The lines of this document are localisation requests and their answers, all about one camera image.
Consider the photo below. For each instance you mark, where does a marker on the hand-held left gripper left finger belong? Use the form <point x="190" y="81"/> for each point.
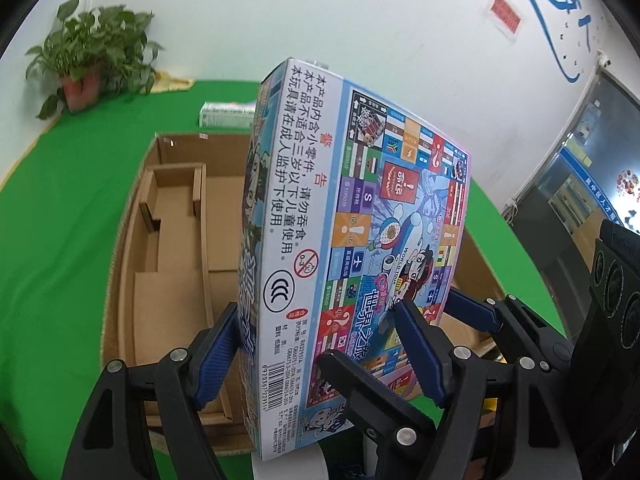
<point x="217" y="355"/>

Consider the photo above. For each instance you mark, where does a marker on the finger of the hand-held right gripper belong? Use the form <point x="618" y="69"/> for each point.
<point x="472" y="310"/>
<point x="370" y="395"/>

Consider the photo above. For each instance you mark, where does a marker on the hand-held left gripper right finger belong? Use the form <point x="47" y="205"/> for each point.
<point x="422" y="355"/>

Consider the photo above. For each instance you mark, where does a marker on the white handheld device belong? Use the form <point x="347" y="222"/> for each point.
<point x="290" y="467"/>

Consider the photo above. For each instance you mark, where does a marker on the cardboard box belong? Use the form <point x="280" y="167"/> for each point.
<point x="222" y="200"/>

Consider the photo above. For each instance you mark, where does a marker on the colourful board game box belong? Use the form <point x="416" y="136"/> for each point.
<point x="350" y="185"/>

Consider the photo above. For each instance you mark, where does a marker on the cardboard insert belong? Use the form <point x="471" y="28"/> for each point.
<point x="170" y="245"/>

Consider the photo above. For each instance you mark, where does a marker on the blue notice board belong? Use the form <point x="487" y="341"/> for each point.
<point x="575" y="180"/>

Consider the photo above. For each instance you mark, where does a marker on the glass door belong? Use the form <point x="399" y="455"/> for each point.
<point x="615" y="120"/>

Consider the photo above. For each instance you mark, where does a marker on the white printed flat box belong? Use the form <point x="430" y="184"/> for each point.
<point x="225" y="114"/>

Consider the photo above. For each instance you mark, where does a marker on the yellow cloth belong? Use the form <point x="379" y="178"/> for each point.
<point x="172" y="82"/>

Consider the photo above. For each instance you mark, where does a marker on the potted green plant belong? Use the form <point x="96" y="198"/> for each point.
<point x="100" y="35"/>

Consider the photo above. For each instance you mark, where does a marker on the white wall fixture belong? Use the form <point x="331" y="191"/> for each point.
<point x="604" y="59"/>

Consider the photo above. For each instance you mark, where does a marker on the red wall sign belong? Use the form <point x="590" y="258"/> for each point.
<point x="502" y="12"/>

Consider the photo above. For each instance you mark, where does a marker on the blue wall decal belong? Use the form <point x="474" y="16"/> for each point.
<point x="550" y="15"/>

